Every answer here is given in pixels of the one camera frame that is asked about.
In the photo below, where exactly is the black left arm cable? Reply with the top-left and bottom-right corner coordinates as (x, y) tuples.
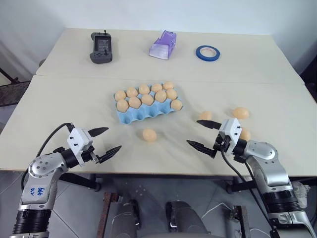
(20, 122), (75, 191)

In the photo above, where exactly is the white crumpled cloth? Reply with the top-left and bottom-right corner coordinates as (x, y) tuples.
(291, 181), (312, 209)

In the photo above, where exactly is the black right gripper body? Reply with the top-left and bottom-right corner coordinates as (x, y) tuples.
(212, 133), (233, 155)

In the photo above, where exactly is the gray handheld remote controller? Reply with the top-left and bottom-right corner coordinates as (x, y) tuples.
(89, 30), (113, 65)

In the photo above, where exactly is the white floor cable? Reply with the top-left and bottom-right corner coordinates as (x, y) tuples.
(201, 202), (261, 238)

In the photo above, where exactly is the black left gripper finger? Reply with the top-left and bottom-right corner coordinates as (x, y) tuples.
(88, 127), (109, 138)
(97, 145), (122, 165)

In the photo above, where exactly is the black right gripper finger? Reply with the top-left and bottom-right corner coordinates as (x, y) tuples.
(186, 139), (215, 158)
(196, 119), (222, 130)

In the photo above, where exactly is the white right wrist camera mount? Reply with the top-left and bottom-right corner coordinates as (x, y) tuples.
(217, 118), (242, 154)

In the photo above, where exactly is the rusty metal bar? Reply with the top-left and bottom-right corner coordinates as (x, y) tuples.
(232, 205), (251, 238)
(97, 191), (119, 238)

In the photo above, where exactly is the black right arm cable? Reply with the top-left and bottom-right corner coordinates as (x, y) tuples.
(221, 150), (280, 238)

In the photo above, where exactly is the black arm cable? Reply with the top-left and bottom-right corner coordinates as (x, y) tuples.
(20, 122), (75, 191)
(221, 150), (280, 238)

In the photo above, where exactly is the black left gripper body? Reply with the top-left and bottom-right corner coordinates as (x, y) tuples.
(81, 146), (102, 165)

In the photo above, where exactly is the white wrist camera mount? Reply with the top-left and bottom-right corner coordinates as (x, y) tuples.
(66, 127), (94, 166)
(217, 118), (242, 154)

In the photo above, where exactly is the blue egg carton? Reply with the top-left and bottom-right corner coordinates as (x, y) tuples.
(114, 84), (186, 125)

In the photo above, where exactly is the blue tape roll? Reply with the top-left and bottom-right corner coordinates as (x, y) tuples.
(195, 45), (221, 62)

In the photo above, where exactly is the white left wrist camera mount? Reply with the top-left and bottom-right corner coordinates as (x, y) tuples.
(66, 127), (94, 166)

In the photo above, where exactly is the purple plastic object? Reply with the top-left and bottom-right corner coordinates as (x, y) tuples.
(149, 30), (178, 60)

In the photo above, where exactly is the dark rounded robot leg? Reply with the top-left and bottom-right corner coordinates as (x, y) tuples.
(108, 199), (140, 238)
(165, 200), (210, 238)

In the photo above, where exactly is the dark metal frame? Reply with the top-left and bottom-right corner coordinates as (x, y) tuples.
(0, 67), (31, 108)

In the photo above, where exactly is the black table leg bar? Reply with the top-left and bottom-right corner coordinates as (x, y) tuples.
(224, 176), (317, 194)
(57, 173), (104, 192)

